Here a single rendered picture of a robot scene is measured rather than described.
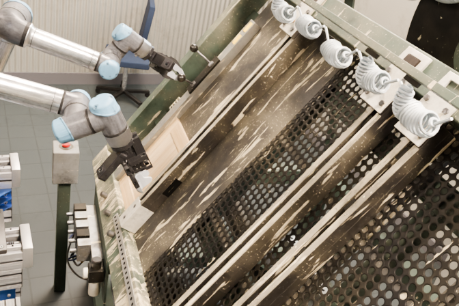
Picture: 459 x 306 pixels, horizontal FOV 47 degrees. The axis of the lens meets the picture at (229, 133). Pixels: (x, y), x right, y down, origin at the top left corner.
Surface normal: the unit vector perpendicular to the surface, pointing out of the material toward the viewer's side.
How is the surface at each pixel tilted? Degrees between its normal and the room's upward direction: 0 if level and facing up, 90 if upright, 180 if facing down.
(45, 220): 0
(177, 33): 90
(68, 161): 90
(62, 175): 90
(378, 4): 90
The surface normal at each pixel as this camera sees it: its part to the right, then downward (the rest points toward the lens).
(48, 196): 0.18, -0.87
